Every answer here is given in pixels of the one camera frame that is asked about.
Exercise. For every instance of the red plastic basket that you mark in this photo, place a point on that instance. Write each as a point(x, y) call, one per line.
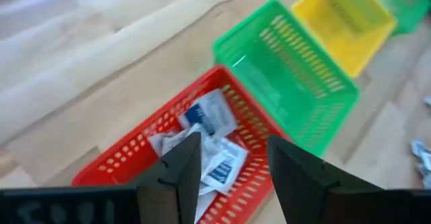
point(134, 150)

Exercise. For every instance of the green plastic basket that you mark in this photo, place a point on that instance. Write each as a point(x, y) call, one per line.
point(404, 2)
point(286, 82)

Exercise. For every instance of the black print white packet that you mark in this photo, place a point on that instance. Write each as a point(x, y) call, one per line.
point(215, 113)
point(203, 204)
point(225, 163)
point(165, 141)

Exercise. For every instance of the yellow plastic basket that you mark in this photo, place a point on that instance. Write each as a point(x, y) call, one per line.
point(343, 32)

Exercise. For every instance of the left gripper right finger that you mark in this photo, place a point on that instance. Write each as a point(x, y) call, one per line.
point(313, 190)

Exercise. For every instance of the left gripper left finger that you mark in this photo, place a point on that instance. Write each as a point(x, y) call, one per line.
point(175, 183)

